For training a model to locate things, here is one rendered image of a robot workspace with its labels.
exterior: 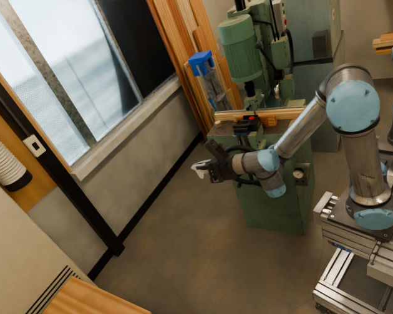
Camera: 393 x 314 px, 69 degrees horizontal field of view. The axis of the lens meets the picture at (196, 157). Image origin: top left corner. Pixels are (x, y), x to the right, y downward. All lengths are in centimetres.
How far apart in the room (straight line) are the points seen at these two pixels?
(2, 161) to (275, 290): 181
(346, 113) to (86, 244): 218
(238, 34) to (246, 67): 17
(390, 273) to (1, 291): 183
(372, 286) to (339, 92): 126
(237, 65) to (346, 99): 91
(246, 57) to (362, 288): 135
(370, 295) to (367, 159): 103
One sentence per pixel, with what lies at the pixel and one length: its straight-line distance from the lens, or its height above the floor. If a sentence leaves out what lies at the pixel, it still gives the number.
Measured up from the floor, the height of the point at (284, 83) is 106.
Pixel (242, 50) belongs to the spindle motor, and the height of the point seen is 137.
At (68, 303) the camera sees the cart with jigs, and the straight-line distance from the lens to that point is 194.
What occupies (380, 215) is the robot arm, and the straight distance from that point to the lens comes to 106.
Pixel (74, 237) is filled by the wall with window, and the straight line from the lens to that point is 246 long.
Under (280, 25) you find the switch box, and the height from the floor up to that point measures 136.
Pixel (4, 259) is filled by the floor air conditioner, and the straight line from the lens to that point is 191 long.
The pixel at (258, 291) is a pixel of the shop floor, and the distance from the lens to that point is 208.
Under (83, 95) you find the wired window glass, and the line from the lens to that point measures 249.
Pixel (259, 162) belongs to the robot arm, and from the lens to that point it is 96.
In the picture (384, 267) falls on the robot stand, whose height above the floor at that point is 73.
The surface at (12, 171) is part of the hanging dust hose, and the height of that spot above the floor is 120.
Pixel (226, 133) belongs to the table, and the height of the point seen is 90.
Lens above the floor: 182
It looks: 33 degrees down
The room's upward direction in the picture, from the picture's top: 22 degrees counter-clockwise
